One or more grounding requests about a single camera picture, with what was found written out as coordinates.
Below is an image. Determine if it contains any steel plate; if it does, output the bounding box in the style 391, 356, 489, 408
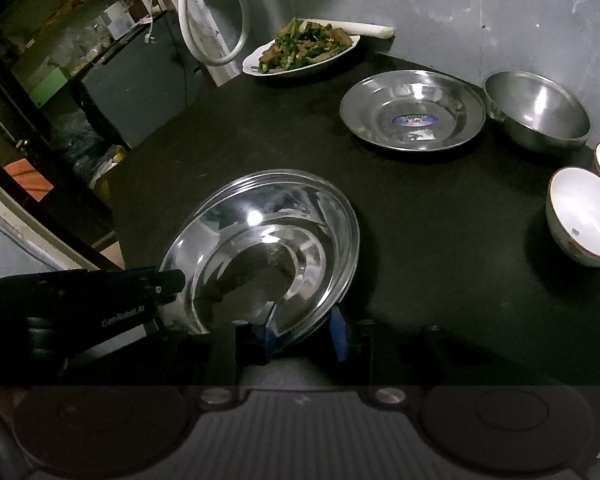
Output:
339, 70, 486, 152
160, 169, 360, 352

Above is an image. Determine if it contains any deep steel bowl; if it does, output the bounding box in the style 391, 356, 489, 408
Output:
483, 70, 591, 151

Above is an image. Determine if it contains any green box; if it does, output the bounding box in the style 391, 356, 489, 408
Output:
30, 67, 69, 108

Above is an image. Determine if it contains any dark grey cabinet box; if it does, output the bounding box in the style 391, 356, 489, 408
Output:
82, 12, 212, 148

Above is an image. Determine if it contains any wooden storage shelf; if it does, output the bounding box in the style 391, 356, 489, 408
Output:
0, 0, 156, 93

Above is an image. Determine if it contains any white plate of stir-fry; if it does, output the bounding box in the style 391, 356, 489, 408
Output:
242, 18, 361, 77

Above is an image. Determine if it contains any wooden door frame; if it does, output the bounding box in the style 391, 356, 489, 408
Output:
0, 185, 102, 277

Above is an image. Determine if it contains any grey looped hose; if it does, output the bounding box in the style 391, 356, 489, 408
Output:
177, 0, 252, 68

